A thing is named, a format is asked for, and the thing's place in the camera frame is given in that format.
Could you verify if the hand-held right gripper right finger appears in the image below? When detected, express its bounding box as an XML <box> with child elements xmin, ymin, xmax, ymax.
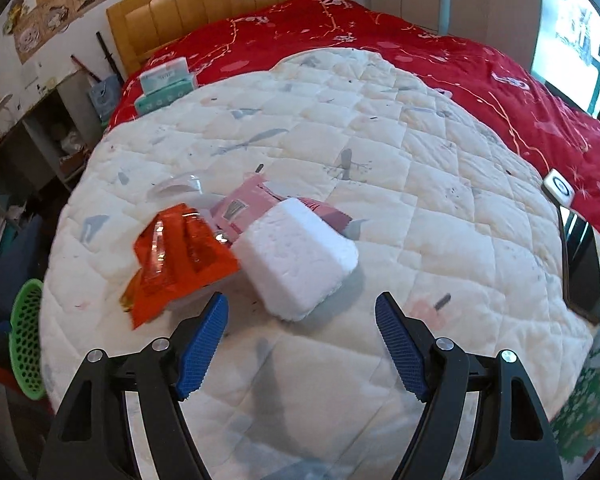
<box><xmin>375</xmin><ymin>292</ymin><xmax>565</xmax><ymax>480</ymax></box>

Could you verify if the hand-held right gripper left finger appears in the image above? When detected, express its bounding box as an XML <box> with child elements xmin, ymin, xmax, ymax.
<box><xmin>36</xmin><ymin>292</ymin><xmax>230</xmax><ymax>480</ymax></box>

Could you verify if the orange foil wrapper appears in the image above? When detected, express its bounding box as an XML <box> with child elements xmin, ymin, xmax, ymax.
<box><xmin>120</xmin><ymin>203</ymin><xmax>241</xmax><ymax>331</ymax></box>

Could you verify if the white foam block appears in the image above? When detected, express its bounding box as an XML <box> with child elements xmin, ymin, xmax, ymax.
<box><xmin>231</xmin><ymin>197</ymin><xmax>359</xmax><ymax>322</ymax></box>

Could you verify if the pink snack wrapper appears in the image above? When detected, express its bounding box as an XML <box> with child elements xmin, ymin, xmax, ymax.
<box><xmin>212</xmin><ymin>175</ymin><xmax>353</xmax><ymax>241</ymax></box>

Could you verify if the clear plastic film piece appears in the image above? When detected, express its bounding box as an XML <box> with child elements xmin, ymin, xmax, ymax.
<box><xmin>150</xmin><ymin>174</ymin><xmax>203</xmax><ymax>196</ymax></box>

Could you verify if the green plastic basket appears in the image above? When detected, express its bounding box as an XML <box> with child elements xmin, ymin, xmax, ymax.
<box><xmin>9</xmin><ymin>280</ymin><xmax>48</xmax><ymax>401</ymax></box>

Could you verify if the white quilted mat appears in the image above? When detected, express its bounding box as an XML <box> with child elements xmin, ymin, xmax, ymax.
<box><xmin>39</xmin><ymin>49</ymin><xmax>600</xmax><ymax>480</ymax></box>

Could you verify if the black smartphone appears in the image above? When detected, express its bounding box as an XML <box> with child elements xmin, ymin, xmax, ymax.
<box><xmin>555</xmin><ymin>205</ymin><xmax>600</xmax><ymax>325</ymax></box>

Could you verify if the dark blue chair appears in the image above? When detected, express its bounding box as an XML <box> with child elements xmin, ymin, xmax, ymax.
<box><xmin>0</xmin><ymin>215</ymin><xmax>56</xmax><ymax>311</ymax></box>

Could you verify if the small white square device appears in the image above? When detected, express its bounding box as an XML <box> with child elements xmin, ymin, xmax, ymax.
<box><xmin>542</xmin><ymin>170</ymin><xmax>576</xmax><ymax>208</ymax></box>

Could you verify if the teal tissue box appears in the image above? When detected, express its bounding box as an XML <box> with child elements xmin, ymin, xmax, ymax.
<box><xmin>134</xmin><ymin>74</ymin><xmax>197</xmax><ymax>115</ymax></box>

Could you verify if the blue paper bag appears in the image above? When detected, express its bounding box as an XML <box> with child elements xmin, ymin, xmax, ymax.
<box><xmin>89</xmin><ymin>80</ymin><xmax>123</xmax><ymax>121</ymax></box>

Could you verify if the white tissue box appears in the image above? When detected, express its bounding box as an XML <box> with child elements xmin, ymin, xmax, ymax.
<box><xmin>140</xmin><ymin>58</ymin><xmax>190</xmax><ymax>96</ymax></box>

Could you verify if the white desk with shelves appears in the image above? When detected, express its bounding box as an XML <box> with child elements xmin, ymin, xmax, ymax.
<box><xmin>0</xmin><ymin>67</ymin><xmax>106</xmax><ymax>211</ymax></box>

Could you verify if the red wooden stick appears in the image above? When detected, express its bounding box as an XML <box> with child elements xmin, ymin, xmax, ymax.
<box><xmin>71</xmin><ymin>55</ymin><xmax>101</xmax><ymax>83</ymax></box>

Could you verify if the dark sheathed sword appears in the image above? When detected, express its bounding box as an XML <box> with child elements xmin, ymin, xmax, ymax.
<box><xmin>96</xmin><ymin>32</ymin><xmax>126</xmax><ymax>81</ymax></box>

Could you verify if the red patterned blanket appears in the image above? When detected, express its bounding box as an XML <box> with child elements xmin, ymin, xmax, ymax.
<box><xmin>107</xmin><ymin>0</ymin><xmax>600</xmax><ymax>246</ymax></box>

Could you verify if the wooden bed headboard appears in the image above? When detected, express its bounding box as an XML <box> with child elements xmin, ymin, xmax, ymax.
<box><xmin>106</xmin><ymin>0</ymin><xmax>352</xmax><ymax>78</ymax></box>

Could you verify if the three-portrait wall poster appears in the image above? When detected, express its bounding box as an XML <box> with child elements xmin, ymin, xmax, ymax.
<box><xmin>12</xmin><ymin>0</ymin><xmax>103</xmax><ymax>63</ymax></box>

